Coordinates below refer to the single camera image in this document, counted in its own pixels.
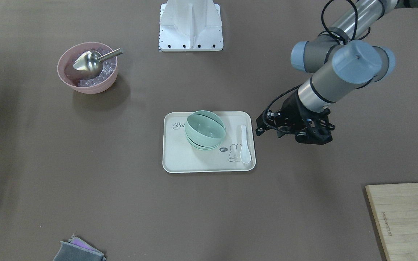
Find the wooden cutting board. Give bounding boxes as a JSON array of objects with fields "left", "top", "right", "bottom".
[{"left": 365, "top": 182, "right": 418, "bottom": 261}]

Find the green bowl on tray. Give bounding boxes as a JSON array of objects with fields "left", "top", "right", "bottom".
[{"left": 190, "top": 144, "right": 218, "bottom": 150}]

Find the pink bowl with ice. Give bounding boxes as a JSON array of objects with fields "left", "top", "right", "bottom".
[{"left": 57, "top": 42, "right": 124, "bottom": 94}]

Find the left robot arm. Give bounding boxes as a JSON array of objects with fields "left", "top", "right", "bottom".
[{"left": 255, "top": 0, "right": 418, "bottom": 144}]

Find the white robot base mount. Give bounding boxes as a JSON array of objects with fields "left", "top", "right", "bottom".
[{"left": 158, "top": 0, "right": 224, "bottom": 52}]

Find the grey folded cloth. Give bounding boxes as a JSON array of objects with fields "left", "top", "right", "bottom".
[{"left": 53, "top": 235, "right": 107, "bottom": 261}]

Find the white ceramic spoon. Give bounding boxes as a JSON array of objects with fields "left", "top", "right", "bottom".
[{"left": 240, "top": 125, "right": 251, "bottom": 164}]

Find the green bowl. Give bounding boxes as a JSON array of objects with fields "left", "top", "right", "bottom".
[
  {"left": 185, "top": 111, "right": 227, "bottom": 147},
  {"left": 185, "top": 132, "right": 222, "bottom": 150},
  {"left": 190, "top": 144, "right": 218, "bottom": 150}
]

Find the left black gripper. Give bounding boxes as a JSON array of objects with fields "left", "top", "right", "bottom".
[{"left": 255, "top": 89, "right": 335, "bottom": 144}]

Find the metal ice scoop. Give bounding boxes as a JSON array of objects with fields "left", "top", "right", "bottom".
[{"left": 73, "top": 48, "right": 123, "bottom": 79}]

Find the cream rabbit serving tray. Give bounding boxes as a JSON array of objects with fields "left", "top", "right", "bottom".
[{"left": 162, "top": 111, "right": 257, "bottom": 173}]

